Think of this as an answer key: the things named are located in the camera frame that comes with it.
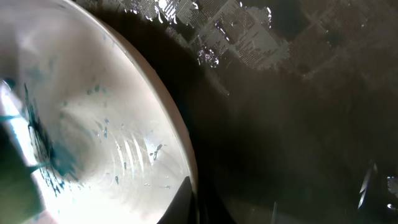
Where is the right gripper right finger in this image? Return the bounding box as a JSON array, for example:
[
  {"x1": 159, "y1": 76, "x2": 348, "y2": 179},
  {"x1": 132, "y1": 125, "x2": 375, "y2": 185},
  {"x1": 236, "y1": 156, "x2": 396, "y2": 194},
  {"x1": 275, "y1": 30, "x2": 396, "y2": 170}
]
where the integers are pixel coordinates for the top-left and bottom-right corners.
[{"x1": 198, "y1": 179, "x2": 236, "y2": 224}]

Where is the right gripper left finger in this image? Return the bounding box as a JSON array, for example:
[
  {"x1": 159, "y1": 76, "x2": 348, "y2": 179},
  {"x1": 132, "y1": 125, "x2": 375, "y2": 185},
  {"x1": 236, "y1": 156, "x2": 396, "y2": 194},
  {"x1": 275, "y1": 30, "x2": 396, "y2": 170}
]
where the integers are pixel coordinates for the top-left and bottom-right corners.
[{"x1": 158, "y1": 176, "x2": 196, "y2": 224}]

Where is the white plate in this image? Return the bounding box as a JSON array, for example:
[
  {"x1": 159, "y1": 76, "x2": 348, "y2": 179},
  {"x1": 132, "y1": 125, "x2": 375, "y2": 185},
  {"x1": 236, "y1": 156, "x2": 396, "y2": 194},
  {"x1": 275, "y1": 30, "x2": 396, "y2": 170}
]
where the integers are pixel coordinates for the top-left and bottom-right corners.
[{"x1": 1, "y1": 1, "x2": 200, "y2": 223}]

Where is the green yellow sponge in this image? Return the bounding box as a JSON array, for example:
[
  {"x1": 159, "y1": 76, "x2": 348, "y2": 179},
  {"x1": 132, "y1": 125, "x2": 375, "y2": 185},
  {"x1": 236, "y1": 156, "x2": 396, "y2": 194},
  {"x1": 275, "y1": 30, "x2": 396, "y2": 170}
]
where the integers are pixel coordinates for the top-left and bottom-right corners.
[{"x1": 1, "y1": 116, "x2": 44, "y2": 224}]

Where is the large dark serving tray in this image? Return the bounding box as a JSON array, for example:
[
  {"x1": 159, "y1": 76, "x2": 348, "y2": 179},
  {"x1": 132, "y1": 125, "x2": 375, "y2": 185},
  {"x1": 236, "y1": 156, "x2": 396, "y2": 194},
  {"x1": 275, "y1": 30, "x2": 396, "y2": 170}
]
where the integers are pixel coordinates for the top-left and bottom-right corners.
[{"x1": 80, "y1": 0, "x2": 397, "y2": 223}]

